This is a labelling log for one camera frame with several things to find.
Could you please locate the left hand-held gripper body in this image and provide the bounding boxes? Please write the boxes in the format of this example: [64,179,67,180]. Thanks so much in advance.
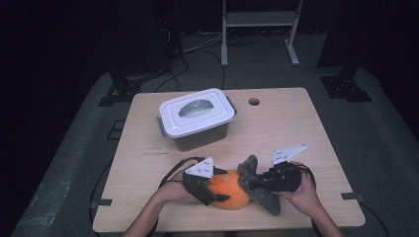
[182,156,218,206]

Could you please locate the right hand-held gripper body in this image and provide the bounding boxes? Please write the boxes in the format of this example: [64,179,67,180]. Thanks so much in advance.
[271,143,308,194]

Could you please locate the orange plush toy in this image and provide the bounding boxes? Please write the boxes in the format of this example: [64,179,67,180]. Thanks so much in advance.
[207,169,252,210]

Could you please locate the brown transparent storage box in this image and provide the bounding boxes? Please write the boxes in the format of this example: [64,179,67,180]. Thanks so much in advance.
[156,96,238,152]

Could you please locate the white box lid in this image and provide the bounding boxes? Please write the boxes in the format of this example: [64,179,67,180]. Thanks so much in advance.
[158,87,236,139]

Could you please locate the person's left hand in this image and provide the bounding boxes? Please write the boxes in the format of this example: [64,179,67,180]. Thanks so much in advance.
[156,171,196,205]

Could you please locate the person's right hand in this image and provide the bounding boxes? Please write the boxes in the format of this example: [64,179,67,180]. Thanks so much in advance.
[276,161,323,217]

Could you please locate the grey table edge clip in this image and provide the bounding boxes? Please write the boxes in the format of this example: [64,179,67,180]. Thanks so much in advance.
[340,192,366,202]
[89,197,114,210]

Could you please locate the black stand base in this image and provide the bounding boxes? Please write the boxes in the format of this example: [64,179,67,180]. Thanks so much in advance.
[319,63,374,103]
[98,70,166,107]

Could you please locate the white metal stand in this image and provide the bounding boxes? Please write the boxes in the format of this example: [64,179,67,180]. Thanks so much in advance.
[220,0,304,67]

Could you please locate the black floor cable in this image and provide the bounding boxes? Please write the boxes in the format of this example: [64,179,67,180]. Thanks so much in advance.
[154,48,226,93]

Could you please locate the black floor frame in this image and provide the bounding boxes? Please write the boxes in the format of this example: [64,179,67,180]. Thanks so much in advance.
[107,119,126,141]

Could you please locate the white floor cables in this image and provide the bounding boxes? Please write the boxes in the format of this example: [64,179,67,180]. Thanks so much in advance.
[182,33,223,53]

